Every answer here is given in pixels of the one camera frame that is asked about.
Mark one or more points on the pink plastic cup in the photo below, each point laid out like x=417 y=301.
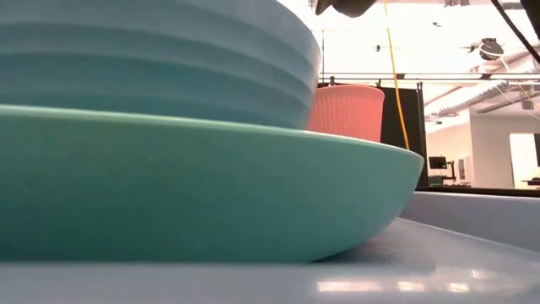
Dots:
x=346 y=114

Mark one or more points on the blue plastic bowl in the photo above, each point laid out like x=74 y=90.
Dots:
x=147 y=63

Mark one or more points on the teal plastic plate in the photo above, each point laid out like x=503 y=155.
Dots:
x=190 y=190

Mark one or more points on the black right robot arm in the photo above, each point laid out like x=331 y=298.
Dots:
x=533 y=8

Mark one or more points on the long ceiling light bar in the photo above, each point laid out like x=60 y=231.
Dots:
x=443 y=76

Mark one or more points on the black ceiling device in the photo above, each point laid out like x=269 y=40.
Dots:
x=491 y=50

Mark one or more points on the black background monitor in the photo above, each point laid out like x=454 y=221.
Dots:
x=438 y=162

